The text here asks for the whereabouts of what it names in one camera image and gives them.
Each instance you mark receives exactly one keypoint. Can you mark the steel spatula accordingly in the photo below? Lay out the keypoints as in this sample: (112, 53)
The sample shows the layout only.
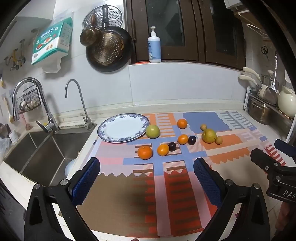
(271, 93)

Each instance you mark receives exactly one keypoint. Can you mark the blue patterned white plate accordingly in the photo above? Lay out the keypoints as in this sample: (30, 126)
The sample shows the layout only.
(122, 128)

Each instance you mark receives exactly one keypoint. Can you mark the metal dish rack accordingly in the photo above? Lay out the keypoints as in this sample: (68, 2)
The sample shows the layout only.
(247, 98)

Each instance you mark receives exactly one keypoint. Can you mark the stainless steel sink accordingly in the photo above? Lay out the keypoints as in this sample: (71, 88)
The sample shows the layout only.
(46, 153)

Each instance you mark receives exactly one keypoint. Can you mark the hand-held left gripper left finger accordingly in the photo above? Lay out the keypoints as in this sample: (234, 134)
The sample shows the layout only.
(86, 176)

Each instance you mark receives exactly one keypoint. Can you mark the cream ceramic jar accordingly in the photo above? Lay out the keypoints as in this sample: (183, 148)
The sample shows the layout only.
(286, 103)

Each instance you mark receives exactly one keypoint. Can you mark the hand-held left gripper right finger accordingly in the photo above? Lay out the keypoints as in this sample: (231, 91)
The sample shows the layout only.
(207, 179)

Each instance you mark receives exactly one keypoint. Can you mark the pale blue bowl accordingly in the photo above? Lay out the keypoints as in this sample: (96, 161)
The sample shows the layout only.
(69, 166)

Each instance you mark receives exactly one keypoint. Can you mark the large chrome kitchen faucet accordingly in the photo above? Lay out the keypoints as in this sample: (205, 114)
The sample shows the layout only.
(42, 97)

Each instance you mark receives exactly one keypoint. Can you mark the yellow-green pear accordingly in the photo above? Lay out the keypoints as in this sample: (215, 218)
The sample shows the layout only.
(152, 131)
(209, 136)

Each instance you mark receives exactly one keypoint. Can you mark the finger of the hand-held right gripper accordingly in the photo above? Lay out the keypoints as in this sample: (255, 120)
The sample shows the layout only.
(285, 148)
(263, 158)

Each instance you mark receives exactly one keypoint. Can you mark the thin gooseneck chrome faucet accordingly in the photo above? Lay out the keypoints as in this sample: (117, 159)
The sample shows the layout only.
(81, 102)

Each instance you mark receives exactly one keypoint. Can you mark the colourful patterned table mat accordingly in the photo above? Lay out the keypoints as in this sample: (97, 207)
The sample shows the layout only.
(159, 185)

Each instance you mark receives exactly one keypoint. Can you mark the dark purple plum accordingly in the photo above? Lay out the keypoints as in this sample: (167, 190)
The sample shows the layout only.
(172, 146)
(192, 140)

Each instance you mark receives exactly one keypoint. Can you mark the black frying pan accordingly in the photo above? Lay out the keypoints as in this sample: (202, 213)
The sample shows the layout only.
(126, 53)

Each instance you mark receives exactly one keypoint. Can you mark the orange tangerine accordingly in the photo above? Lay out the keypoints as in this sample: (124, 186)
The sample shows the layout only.
(145, 152)
(183, 139)
(163, 149)
(182, 123)

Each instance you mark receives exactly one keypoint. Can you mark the black kitchen scissors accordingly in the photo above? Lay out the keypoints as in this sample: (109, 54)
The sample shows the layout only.
(265, 51)

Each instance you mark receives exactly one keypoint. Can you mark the perforated steel steamer plate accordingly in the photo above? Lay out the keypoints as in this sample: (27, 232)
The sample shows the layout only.
(114, 15)

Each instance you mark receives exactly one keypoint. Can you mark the small copper saucepan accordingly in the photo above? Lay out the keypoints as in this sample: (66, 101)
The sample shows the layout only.
(90, 37)

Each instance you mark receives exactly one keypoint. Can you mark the yellow wall hooks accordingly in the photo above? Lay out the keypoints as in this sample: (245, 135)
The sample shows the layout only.
(13, 58)

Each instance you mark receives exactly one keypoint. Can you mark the person's right hand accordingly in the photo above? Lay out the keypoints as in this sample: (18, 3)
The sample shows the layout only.
(286, 217)

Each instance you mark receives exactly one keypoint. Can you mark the gold perforated colander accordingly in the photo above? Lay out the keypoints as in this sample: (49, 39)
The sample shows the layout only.
(107, 48)

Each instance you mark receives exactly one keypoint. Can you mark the dark brown window frame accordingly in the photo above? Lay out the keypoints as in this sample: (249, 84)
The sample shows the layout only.
(201, 30)

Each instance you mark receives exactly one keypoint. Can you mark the white pump soap bottle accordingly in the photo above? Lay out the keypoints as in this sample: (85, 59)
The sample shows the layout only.
(154, 49)

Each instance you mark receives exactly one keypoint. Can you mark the small yellow speckled plum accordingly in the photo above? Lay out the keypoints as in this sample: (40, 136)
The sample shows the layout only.
(218, 140)
(203, 127)

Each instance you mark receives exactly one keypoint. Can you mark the stainless steel pot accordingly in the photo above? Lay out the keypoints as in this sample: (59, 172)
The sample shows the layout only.
(260, 111)

